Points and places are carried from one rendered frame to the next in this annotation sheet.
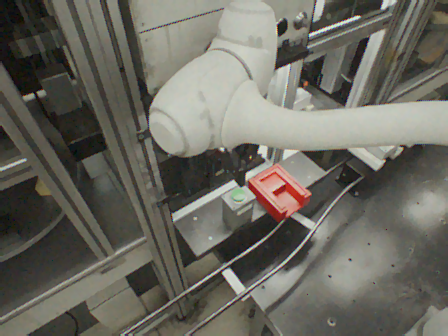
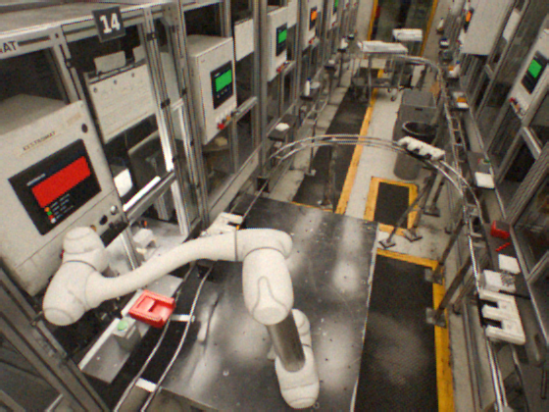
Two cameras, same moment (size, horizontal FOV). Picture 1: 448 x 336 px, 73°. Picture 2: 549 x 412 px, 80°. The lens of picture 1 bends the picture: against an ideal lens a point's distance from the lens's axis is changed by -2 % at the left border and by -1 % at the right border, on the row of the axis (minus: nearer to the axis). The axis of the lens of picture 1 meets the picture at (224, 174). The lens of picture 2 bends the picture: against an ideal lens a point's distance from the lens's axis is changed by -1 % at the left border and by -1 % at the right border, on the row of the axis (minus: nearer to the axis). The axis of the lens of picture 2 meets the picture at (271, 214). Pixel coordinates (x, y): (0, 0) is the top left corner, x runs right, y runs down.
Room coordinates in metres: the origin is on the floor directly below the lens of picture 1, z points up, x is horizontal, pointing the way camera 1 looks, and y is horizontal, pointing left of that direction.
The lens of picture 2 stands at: (-0.41, -0.08, 2.21)
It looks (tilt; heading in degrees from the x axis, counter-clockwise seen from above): 39 degrees down; 324
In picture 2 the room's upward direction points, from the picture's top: 1 degrees clockwise
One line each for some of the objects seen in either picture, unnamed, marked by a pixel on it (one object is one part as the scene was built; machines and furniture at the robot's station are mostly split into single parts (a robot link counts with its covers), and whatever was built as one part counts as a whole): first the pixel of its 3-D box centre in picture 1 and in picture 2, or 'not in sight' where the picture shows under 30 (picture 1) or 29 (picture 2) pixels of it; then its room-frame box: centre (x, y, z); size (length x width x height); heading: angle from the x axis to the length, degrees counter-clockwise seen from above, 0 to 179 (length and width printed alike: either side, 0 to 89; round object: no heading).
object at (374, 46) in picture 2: not in sight; (377, 70); (3.55, -5.34, 0.48); 0.88 x 0.56 x 0.96; 53
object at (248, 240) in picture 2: not in sight; (264, 247); (0.21, -0.52, 1.44); 0.18 x 0.14 x 0.13; 60
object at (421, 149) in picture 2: not in sight; (419, 150); (0.90, -2.65, 0.84); 0.37 x 0.14 x 0.10; 3
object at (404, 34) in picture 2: not in sight; (402, 55); (3.95, -6.62, 0.48); 0.84 x 0.58 x 0.97; 133
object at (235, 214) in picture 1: (236, 205); (124, 333); (0.52, -0.03, 0.97); 0.08 x 0.08 x 0.12; 35
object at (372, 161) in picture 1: (388, 142); (220, 237); (0.92, -0.69, 0.84); 0.36 x 0.14 x 0.10; 125
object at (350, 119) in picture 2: not in sight; (354, 112); (3.18, -4.45, 0.01); 5.85 x 0.59 x 0.01; 125
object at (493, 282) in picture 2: not in sight; (499, 280); (-0.23, -1.65, 0.92); 0.13 x 0.10 x 0.09; 35
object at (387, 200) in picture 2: not in sight; (391, 203); (1.13, -2.88, 0.01); 1.00 x 0.55 x 0.01; 125
